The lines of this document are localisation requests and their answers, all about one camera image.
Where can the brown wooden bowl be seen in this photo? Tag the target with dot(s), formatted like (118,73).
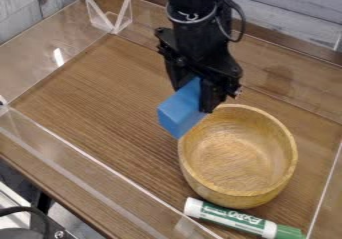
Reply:
(238,156)

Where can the clear acrylic tray walls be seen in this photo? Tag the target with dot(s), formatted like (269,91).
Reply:
(82,80)

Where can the black metal bracket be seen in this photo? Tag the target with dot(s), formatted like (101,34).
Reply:
(58,232)

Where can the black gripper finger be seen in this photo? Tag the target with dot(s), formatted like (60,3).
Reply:
(181,71)
(217,91)

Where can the blue foam block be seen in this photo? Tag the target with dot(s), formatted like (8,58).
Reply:
(178,111)

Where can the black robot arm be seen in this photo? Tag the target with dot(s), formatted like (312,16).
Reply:
(202,7)

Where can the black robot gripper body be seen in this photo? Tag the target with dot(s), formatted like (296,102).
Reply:
(199,37)

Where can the green white dry-erase marker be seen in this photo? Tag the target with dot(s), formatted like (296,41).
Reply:
(241,221)

